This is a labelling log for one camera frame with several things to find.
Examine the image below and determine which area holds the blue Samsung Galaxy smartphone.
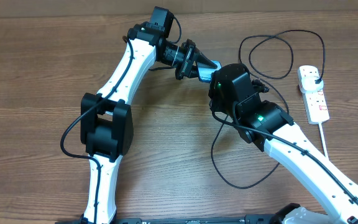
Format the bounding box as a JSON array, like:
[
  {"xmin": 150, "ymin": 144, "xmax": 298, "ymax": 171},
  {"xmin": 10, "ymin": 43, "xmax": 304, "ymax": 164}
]
[{"xmin": 198, "ymin": 60, "xmax": 222, "ymax": 83}]

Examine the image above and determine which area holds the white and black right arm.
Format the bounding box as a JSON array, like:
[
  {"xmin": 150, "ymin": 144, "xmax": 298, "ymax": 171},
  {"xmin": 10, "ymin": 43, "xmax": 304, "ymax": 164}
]
[{"xmin": 208, "ymin": 63, "xmax": 358, "ymax": 223}]

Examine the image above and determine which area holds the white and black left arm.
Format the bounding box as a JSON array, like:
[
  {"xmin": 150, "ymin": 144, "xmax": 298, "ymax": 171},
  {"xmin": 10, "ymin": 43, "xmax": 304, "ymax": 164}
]
[{"xmin": 80, "ymin": 7, "xmax": 219, "ymax": 223}]

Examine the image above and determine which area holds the white power strip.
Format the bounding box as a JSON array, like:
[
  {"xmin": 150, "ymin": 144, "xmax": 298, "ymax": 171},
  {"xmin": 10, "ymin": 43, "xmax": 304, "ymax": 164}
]
[{"xmin": 297, "ymin": 65, "xmax": 329, "ymax": 124}]

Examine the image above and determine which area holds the white USB wall charger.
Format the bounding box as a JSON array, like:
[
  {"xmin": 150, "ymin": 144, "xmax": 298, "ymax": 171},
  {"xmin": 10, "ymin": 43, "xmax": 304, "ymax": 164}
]
[{"xmin": 299, "ymin": 77, "xmax": 324, "ymax": 93}]

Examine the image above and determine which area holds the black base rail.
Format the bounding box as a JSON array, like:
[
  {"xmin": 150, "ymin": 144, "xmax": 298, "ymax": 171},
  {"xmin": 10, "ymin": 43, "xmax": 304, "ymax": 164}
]
[{"xmin": 54, "ymin": 213, "xmax": 332, "ymax": 224}]

